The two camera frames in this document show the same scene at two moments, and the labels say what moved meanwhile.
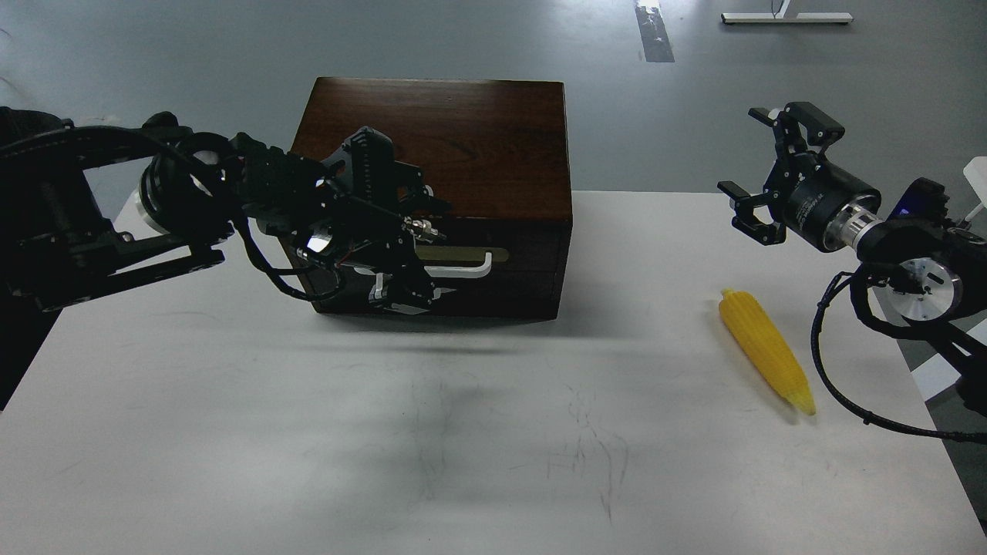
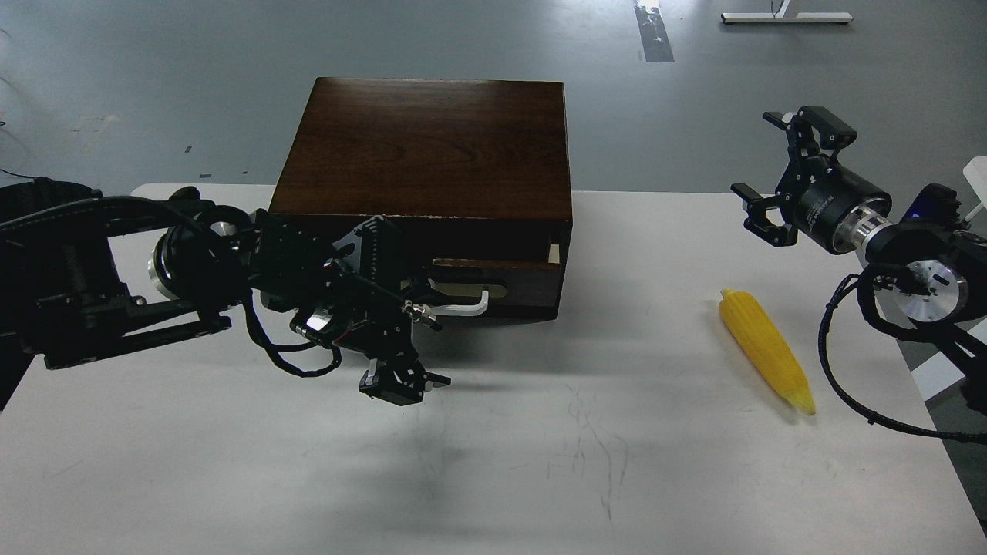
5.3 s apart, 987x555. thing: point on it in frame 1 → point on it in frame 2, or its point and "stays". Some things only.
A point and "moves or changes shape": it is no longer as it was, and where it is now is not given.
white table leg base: (779, 16) stays
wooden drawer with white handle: (514, 267) moves or changes shape
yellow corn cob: (748, 316) stays
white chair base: (975, 173) stays
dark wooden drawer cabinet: (497, 152) stays
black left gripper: (347, 216) → (362, 307)
